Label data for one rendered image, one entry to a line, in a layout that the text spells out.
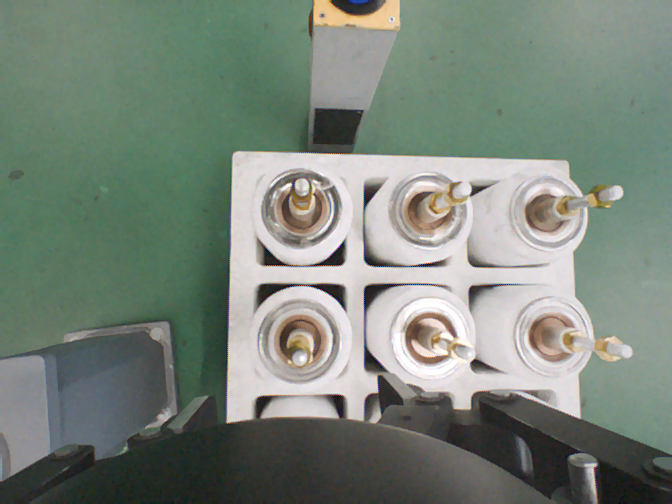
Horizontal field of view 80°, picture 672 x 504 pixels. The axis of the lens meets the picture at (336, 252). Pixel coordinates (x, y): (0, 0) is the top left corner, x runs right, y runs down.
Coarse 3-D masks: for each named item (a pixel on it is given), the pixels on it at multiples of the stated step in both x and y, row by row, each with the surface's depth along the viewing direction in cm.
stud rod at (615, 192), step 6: (618, 186) 30; (600, 192) 31; (606, 192) 31; (612, 192) 30; (618, 192) 30; (576, 198) 34; (582, 198) 33; (600, 198) 31; (606, 198) 31; (612, 198) 30; (618, 198) 30; (570, 204) 35; (576, 204) 34; (582, 204) 33; (588, 204) 33
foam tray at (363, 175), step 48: (240, 192) 44; (240, 240) 44; (240, 288) 43; (336, 288) 55; (240, 336) 43; (240, 384) 42; (336, 384) 43; (480, 384) 44; (528, 384) 45; (576, 384) 45
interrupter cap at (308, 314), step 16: (288, 304) 36; (304, 304) 36; (320, 304) 36; (272, 320) 36; (288, 320) 36; (304, 320) 36; (320, 320) 36; (336, 320) 36; (272, 336) 36; (288, 336) 36; (320, 336) 36; (336, 336) 36; (272, 352) 36; (320, 352) 36; (336, 352) 36; (272, 368) 35; (288, 368) 36; (304, 368) 36; (320, 368) 36
